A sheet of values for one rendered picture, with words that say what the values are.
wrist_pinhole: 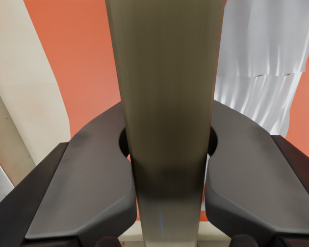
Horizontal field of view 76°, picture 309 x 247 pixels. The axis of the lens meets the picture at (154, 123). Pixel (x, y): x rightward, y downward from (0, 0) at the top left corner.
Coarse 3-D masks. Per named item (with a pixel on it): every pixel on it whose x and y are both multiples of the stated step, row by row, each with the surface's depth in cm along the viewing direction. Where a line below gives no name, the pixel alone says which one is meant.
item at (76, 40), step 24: (24, 0) 14; (48, 0) 14; (72, 0) 13; (96, 0) 13; (48, 24) 14; (72, 24) 14; (96, 24) 14; (48, 48) 15; (72, 48) 15; (96, 48) 15; (72, 72) 16; (96, 72) 16
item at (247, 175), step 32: (224, 128) 8; (256, 128) 8; (224, 160) 7; (256, 160) 7; (224, 192) 6; (256, 192) 6; (288, 192) 6; (224, 224) 6; (256, 224) 5; (288, 224) 5
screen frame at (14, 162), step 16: (0, 112) 17; (0, 128) 17; (16, 128) 19; (0, 144) 17; (16, 144) 19; (0, 160) 17; (16, 160) 19; (32, 160) 21; (0, 176) 18; (16, 176) 19; (0, 192) 19
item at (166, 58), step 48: (144, 0) 4; (192, 0) 4; (144, 48) 5; (192, 48) 5; (144, 96) 6; (192, 96) 6; (144, 144) 7; (192, 144) 7; (144, 192) 8; (192, 192) 8; (144, 240) 11; (192, 240) 10
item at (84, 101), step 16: (112, 80) 16; (304, 80) 16; (64, 96) 17; (80, 96) 17; (96, 96) 17; (112, 96) 17; (304, 96) 17; (80, 112) 18; (96, 112) 18; (304, 112) 18; (80, 128) 19; (288, 128) 19; (304, 128) 19; (304, 144) 20
